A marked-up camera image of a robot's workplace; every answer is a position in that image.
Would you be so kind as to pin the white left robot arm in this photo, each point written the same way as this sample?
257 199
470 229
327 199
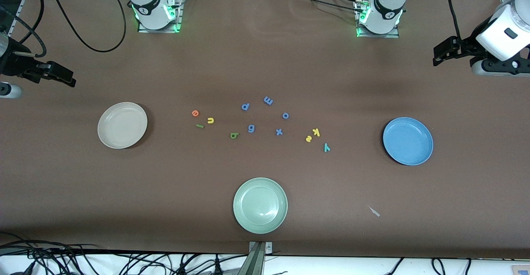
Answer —
387 6

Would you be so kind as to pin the small white paper scrap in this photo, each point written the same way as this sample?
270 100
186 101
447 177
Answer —
374 211

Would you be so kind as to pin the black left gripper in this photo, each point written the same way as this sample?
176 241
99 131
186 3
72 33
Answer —
470 46

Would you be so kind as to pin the blue letter m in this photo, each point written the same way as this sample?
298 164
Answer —
268 100

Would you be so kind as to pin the brown table cover sheet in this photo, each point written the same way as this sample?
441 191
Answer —
265 59

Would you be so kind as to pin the aluminium camera post bracket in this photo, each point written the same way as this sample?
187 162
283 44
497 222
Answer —
257 262

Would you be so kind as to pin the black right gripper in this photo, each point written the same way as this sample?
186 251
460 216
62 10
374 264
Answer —
12 64

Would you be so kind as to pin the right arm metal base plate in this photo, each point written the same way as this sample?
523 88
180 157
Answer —
159 30

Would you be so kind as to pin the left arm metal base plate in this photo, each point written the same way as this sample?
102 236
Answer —
379 35

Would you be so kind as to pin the pale green plate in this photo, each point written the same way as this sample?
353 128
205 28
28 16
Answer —
260 205

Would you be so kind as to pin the beige brown plate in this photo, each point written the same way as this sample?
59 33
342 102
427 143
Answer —
122 125

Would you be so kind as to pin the blue plate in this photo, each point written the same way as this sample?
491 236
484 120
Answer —
408 141

